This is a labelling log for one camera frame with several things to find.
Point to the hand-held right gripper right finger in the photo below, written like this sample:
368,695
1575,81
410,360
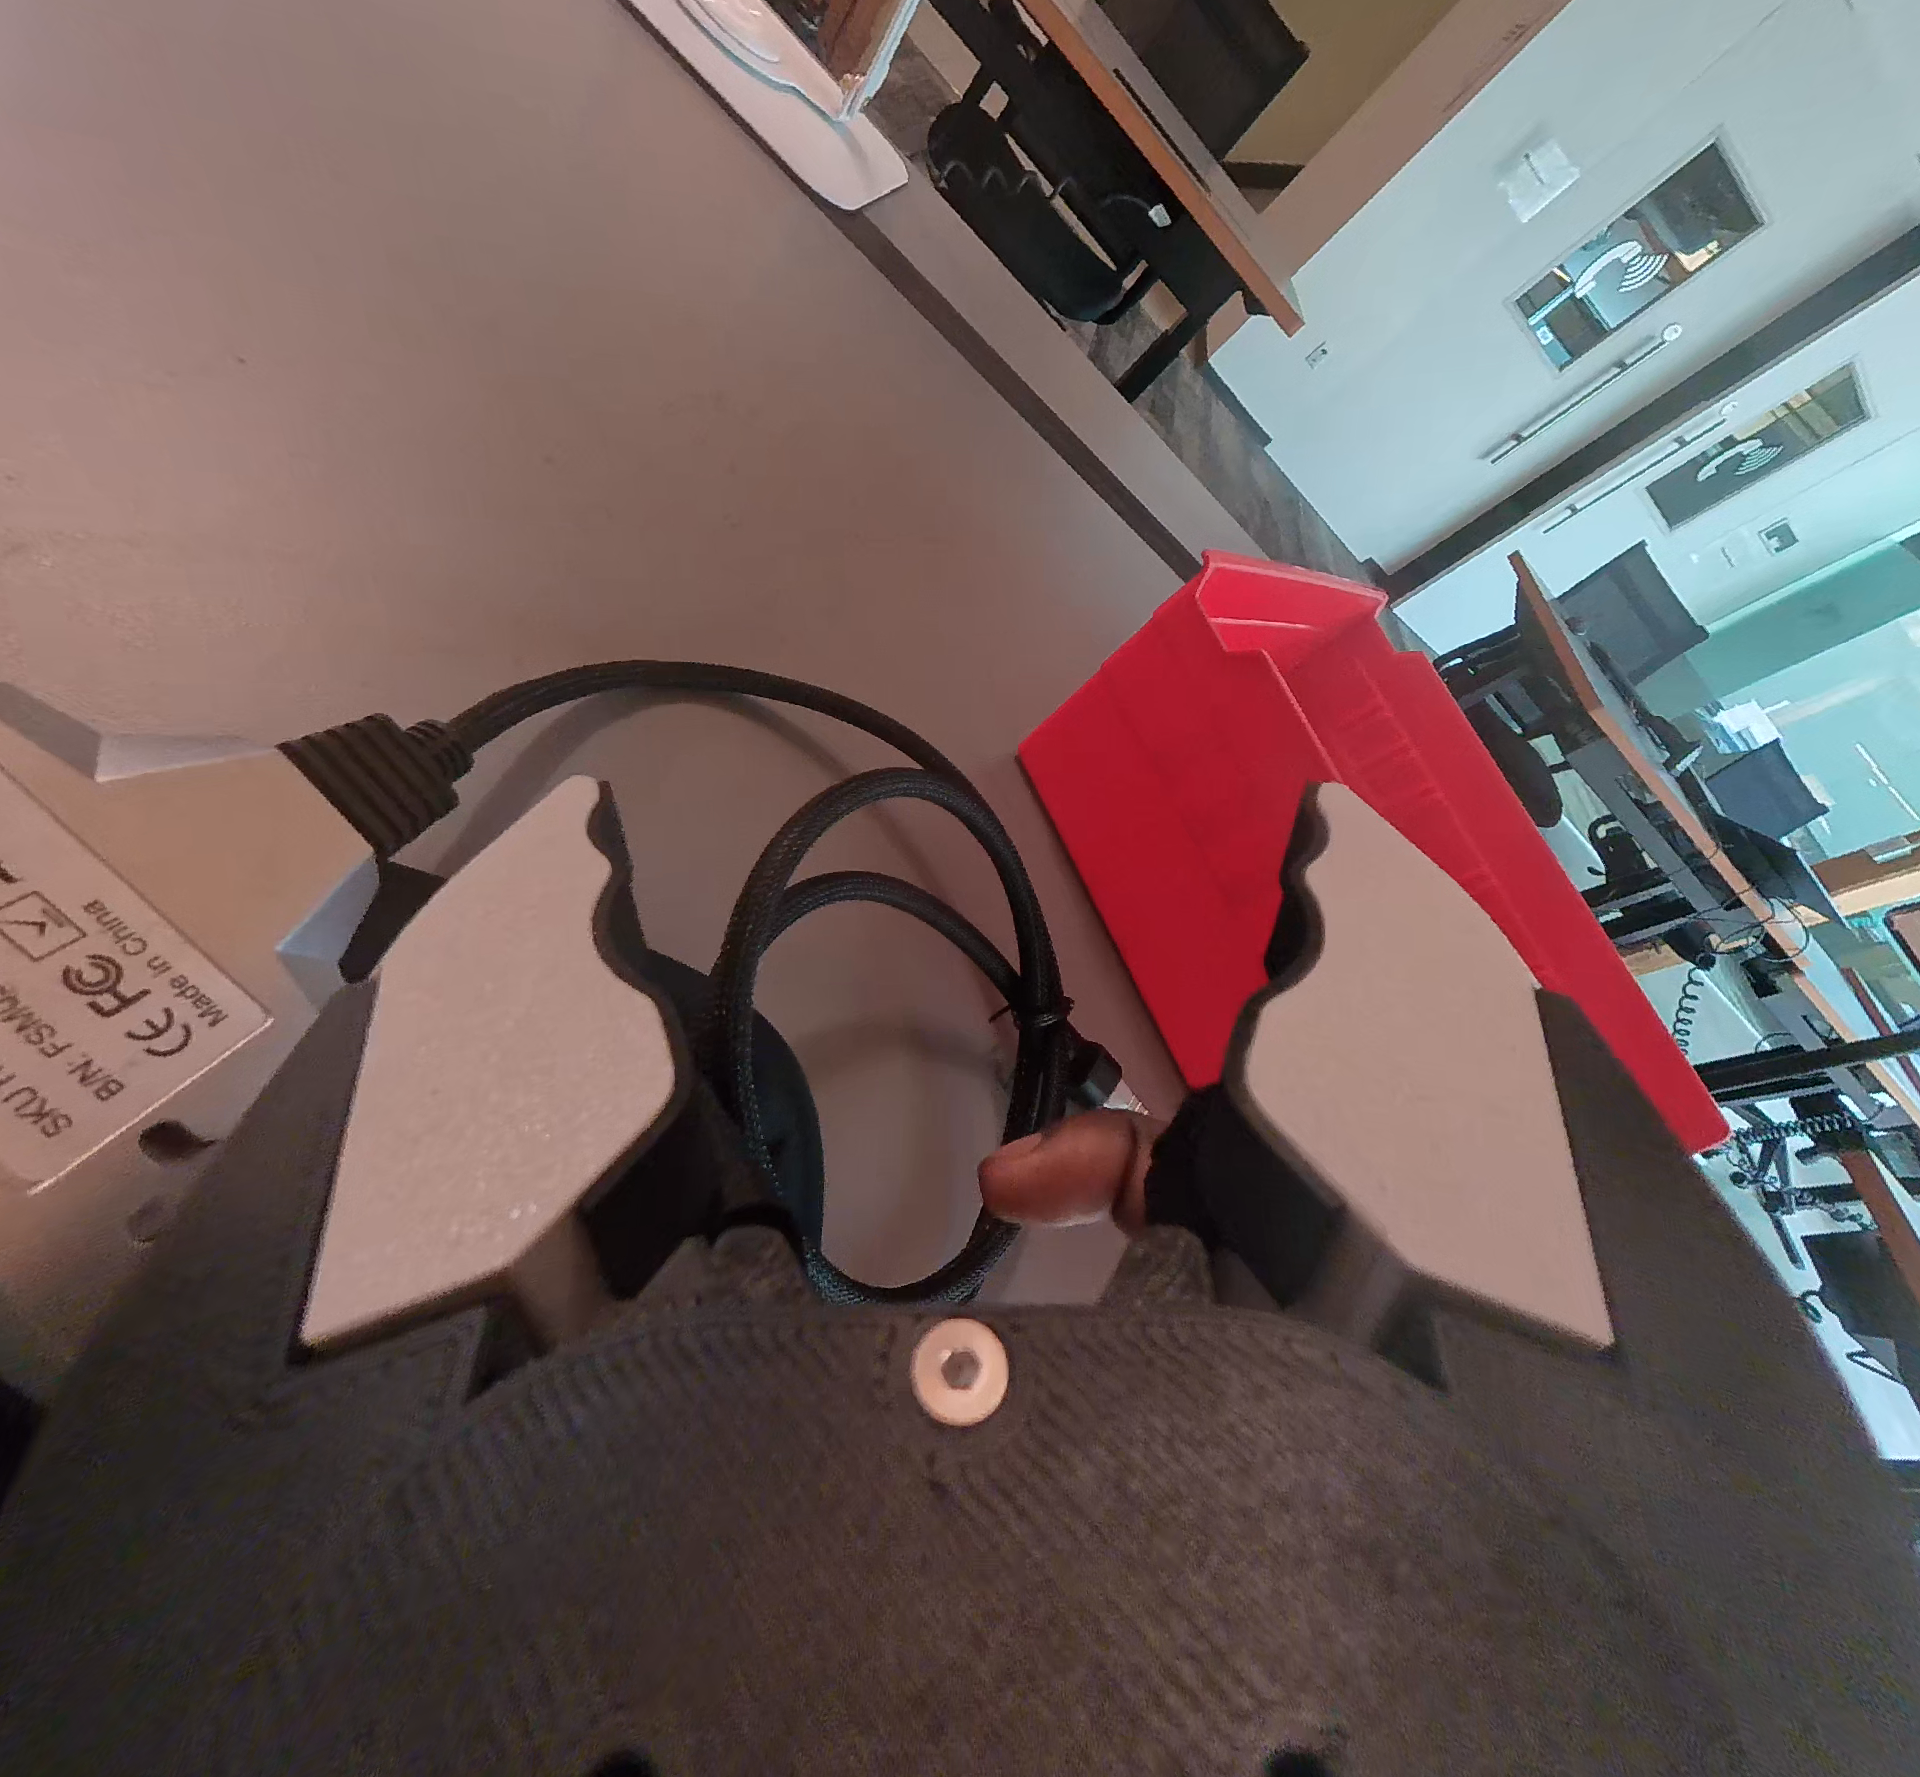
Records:
1425,1056

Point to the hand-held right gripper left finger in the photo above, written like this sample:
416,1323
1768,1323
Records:
480,1056

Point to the red plastic bin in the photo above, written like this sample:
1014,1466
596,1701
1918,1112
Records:
1185,817

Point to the grey hdmi hub box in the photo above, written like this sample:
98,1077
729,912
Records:
91,937

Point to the person's right hand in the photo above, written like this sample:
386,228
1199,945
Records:
1066,1170

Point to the wooden office desk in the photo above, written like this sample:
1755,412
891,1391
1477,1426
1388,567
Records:
1200,218
1560,639

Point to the black monitor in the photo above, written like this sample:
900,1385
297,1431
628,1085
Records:
1637,607

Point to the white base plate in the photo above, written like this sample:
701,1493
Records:
839,157

